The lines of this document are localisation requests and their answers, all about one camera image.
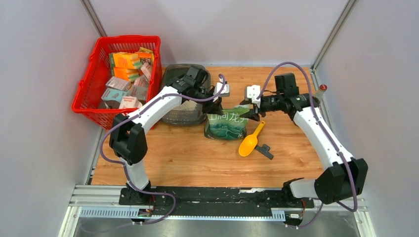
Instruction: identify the green litter bag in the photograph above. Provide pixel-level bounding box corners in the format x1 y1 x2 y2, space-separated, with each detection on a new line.
204 105 250 141

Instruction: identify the yellow plastic scoop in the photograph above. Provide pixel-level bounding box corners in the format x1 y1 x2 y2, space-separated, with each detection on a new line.
239 121 266 157

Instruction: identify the black bag clip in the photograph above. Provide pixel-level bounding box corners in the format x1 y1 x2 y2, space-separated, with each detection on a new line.
255 144 274 160

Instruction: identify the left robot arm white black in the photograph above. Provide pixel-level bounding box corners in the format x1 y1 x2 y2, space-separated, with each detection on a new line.
109 65 230 205

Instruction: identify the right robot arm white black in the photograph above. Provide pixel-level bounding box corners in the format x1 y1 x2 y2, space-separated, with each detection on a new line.
241 73 368 207

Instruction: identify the grey litter box tray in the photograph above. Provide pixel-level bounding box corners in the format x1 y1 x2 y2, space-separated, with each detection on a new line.
161 64 207 126

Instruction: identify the white pink sponge box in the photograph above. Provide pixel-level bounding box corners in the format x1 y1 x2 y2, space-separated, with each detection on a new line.
119 96 143 109

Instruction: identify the pink grey box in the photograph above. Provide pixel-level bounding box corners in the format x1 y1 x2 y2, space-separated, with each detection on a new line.
105 76 132 91

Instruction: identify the teal grey box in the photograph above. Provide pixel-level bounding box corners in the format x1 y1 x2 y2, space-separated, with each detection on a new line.
101 88 128 109

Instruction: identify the dark cola bottle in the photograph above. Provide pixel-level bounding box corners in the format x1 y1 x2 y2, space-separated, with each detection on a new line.
312 84 328 103

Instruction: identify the orange sponge pack lower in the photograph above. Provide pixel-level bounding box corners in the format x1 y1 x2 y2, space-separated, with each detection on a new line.
112 67 140 81

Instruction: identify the orange sponge pack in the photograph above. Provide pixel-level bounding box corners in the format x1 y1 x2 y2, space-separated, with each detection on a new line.
112 67 140 81
109 52 143 69

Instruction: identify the yellow patterned packet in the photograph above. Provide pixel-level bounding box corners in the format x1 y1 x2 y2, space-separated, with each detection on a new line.
137 47 155 66

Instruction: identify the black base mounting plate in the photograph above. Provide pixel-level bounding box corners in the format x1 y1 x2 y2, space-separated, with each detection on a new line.
119 186 314 217

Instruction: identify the orange sponge pack upper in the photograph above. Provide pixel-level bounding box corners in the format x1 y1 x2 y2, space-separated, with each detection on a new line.
109 52 143 69

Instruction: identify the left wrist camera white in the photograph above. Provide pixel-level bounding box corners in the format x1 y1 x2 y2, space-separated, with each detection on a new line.
214 82 230 97

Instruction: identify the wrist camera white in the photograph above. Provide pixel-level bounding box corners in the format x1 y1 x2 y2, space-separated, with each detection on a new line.
244 85 261 108
214 82 230 97

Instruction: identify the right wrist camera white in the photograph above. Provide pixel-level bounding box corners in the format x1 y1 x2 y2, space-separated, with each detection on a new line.
244 85 261 108

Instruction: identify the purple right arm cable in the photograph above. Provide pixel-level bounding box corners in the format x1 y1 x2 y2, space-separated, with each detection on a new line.
256 62 358 229

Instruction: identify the aluminium frame rail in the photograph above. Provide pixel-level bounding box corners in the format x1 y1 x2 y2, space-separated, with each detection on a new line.
59 185 376 237

